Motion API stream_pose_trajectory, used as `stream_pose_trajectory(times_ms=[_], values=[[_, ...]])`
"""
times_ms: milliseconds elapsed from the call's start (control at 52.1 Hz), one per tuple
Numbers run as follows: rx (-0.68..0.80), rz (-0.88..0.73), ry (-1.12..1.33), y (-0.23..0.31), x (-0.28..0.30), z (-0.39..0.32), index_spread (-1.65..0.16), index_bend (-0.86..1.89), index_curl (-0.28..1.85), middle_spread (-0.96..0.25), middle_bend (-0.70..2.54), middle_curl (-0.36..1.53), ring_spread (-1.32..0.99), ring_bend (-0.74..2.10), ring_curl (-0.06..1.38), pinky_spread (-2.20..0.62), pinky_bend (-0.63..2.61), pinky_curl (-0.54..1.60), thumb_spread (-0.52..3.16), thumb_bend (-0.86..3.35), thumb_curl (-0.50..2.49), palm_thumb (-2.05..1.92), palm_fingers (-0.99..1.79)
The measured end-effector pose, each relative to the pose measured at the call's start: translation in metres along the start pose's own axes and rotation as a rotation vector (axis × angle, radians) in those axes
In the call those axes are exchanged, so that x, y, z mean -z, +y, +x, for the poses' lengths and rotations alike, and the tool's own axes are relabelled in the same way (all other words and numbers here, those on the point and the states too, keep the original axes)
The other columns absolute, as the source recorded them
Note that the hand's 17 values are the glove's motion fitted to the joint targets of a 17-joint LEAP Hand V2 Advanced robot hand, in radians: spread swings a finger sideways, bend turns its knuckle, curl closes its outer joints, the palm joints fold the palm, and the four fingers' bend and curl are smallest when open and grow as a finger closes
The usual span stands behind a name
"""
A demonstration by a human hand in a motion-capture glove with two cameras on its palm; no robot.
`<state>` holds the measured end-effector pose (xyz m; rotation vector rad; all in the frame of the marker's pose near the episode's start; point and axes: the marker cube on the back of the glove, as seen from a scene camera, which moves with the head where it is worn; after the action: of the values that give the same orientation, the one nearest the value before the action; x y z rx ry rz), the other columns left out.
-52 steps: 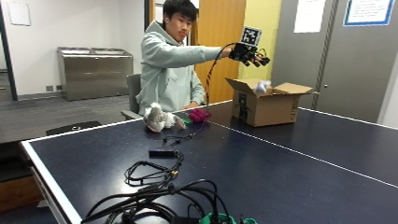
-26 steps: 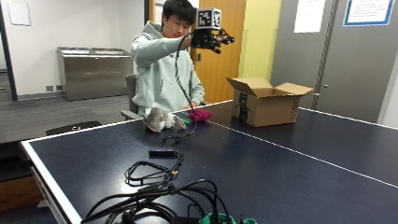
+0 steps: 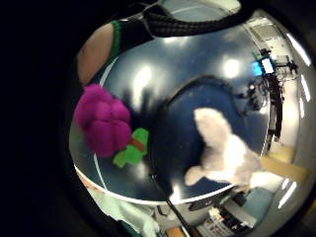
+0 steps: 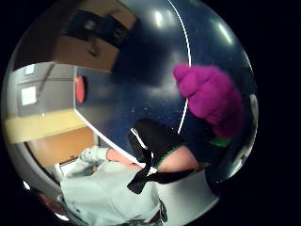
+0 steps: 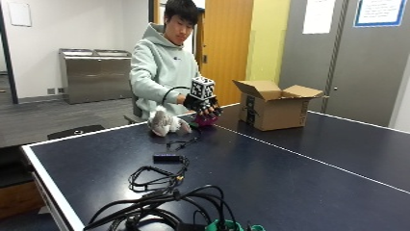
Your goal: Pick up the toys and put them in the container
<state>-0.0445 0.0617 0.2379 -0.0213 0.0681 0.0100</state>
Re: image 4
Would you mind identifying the purple plush toy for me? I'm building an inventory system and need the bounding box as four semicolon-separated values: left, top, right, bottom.
172;62;246;149

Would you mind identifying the the person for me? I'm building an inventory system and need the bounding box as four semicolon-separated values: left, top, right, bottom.
58;145;220;226

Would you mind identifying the red round paddle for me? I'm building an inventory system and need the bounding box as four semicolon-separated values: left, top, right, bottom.
74;74;87;105

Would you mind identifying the orange wooden door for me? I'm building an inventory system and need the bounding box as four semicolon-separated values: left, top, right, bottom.
25;126;97;170

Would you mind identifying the brown wooden cabinet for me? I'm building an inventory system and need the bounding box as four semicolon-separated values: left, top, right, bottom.
51;0;139;74

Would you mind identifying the black device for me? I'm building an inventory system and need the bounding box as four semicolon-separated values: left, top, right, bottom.
66;8;134;49

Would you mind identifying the small white wall sign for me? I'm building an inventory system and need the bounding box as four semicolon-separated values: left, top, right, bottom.
24;63;37;76

